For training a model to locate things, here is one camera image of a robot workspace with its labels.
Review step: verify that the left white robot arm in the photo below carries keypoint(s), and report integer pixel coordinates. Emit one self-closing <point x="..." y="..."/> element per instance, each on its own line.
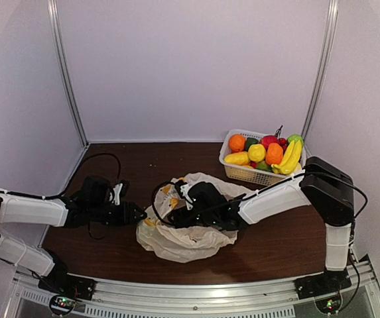
<point x="18" y="207"/>

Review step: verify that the left aluminium corner post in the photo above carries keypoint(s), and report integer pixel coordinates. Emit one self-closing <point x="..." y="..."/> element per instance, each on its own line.
<point x="64" y="71"/>

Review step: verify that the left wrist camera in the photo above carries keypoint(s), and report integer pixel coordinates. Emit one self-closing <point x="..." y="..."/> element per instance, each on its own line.
<point x="118" y="191"/>

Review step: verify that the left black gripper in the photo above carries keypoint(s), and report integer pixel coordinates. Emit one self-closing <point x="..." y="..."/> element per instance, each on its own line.
<point x="126" y="215"/>

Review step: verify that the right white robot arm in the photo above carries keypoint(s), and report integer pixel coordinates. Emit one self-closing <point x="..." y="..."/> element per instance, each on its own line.
<point x="319" y="184"/>

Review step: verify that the right aluminium corner post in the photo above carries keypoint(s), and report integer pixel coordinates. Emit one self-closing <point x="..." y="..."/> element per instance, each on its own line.
<point x="325" y="54"/>

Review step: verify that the yellow banana bunch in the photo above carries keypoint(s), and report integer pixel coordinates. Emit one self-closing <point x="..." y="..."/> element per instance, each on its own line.
<point x="290" y="159"/>

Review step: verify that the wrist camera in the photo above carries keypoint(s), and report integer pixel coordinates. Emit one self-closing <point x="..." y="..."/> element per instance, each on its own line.
<point x="182" y="189"/>
<point x="118" y="191"/>

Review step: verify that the beige plastic bag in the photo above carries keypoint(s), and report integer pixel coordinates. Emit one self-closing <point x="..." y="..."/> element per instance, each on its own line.
<point x="185" y="244"/>

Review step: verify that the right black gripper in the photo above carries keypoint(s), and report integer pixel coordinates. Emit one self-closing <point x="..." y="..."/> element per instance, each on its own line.
<point x="181" y="218"/>

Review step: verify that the aluminium corner post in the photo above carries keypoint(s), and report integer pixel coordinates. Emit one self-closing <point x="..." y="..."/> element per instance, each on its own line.
<point x="64" y="71"/>
<point x="325" y="54"/>

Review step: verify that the green apple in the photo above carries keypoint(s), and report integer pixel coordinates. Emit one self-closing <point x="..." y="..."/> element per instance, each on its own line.
<point x="295" y="138"/>

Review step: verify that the aluminium front rail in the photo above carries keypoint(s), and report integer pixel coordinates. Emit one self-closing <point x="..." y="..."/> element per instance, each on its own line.
<point x="273" y="298"/>

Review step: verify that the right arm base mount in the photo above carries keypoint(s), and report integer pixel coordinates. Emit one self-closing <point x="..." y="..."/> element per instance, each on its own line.
<point x="325" y="289"/>

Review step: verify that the green lime in basket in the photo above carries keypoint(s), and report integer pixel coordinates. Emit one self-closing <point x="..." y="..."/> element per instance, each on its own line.
<point x="249" y="142"/>

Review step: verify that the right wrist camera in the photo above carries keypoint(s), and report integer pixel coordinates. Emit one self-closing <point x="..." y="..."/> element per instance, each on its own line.
<point x="182" y="189"/>

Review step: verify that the green yellow mango in basket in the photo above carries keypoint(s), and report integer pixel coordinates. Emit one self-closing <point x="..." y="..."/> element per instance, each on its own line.
<point x="263" y="166"/>

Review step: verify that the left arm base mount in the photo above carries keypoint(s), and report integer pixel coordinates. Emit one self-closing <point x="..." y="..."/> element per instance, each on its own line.
<point x="68" y="290"/>

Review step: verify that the red apple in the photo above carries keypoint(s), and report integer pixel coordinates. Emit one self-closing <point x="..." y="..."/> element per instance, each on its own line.
<point x="266" y="141"/>

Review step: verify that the orange in basket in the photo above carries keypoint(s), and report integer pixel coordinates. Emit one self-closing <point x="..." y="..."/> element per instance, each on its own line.
<point x="237" y="142"/>

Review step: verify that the yellow lemon in basket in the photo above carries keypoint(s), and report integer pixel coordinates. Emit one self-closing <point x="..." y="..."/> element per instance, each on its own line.
<point x="297" y="168"/>

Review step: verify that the white plastic basket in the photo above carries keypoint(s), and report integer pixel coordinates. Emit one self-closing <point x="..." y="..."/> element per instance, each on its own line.
<point x="249" y="173"/>

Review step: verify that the orange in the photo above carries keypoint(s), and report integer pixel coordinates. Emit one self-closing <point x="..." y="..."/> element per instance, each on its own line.
<point x="274" y="154"/>
<point x="237" y="142"/>

